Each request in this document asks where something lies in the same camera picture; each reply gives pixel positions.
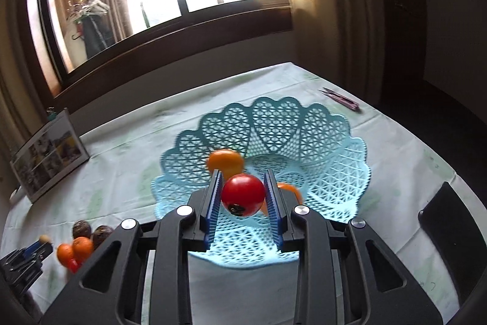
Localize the dark brown passion fruit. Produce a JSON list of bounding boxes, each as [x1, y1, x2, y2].
[[72, 220, 93, 240], [92, 225, 115, 249]]

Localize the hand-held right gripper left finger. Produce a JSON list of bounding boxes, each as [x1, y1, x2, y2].
[[40, 169, 223, 325]]

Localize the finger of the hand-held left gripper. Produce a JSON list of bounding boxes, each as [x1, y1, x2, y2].
[[22, 235, 54, 265]]

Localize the black tablet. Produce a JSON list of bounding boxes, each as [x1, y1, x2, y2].
[[418, 181, 487, 297]]

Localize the dark wooden framed window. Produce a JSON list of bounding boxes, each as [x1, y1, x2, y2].
[[36, 0, 293, 86]]

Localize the beige curtain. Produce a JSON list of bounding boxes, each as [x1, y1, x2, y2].
[[279, 0, 381, 82]]

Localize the red tomato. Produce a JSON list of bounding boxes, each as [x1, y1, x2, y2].
[[221, 174, 266, 217]]

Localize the light blue lattice basket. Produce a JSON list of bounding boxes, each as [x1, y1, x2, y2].
[[152, 97, 375, 268]]

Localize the pink thread snips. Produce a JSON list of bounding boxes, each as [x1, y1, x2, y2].
[[321, 87, 362, 113]]

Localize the orange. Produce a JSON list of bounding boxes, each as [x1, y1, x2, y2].
[[206, 149, 245, 181], [261, 182, 305, 215], [56, 243, 77, 267], [72, 237, 94, 263]]

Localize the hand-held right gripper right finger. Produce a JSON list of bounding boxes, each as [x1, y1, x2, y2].
[[263, 169, 444, 325]]

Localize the pale green printed tablecloth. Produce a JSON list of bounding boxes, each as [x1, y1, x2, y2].
[[0, 62, 463, 325]]

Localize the photo collage frame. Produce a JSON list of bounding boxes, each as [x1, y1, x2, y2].
[[11, 108, 91, 204]]

